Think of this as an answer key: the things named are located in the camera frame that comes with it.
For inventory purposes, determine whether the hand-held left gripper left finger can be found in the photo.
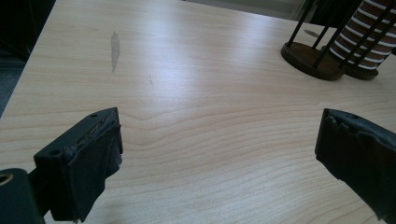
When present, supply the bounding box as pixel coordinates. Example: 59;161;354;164
29;106;124;223

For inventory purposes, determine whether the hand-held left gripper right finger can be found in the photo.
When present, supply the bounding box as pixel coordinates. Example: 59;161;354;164
314;107;396;224

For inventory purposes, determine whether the stack of brown paper cups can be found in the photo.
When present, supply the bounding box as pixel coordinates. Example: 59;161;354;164
329;0;396;71

